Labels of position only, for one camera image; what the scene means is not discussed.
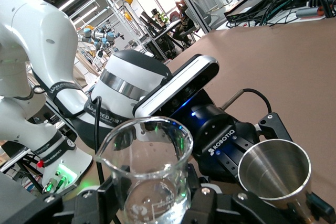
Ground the clear glass beaker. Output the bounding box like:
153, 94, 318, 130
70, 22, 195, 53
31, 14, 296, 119
94, 115, 194, 224

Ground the grey metal cylinder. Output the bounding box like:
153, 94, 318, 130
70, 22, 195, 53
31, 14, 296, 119
295, 5, 320, 20

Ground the green potted plant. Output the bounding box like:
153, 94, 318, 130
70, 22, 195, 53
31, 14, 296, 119
157, 11, 170, 25

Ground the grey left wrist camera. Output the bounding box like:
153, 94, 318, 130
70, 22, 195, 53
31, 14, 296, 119
132, 54, 220, 119

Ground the brown table cloth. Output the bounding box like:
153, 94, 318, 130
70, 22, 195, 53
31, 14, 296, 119
86, 19, 336, 224

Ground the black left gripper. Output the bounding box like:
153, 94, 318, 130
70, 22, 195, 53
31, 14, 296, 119
157, 89, 293, 184

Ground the seated person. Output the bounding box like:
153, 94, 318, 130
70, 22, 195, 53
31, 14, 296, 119
170, 0, 202, 48

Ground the steel double jigger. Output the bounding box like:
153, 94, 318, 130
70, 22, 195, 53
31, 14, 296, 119
237, 139, 316, 224

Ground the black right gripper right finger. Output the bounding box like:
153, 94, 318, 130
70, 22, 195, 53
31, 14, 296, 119
181, 166, 289, 224

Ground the grey office chair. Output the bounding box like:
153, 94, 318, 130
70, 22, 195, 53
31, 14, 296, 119
185, 7, 212, 38

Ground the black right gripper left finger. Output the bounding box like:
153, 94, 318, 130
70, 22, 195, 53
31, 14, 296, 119
0, 167, 132, 224

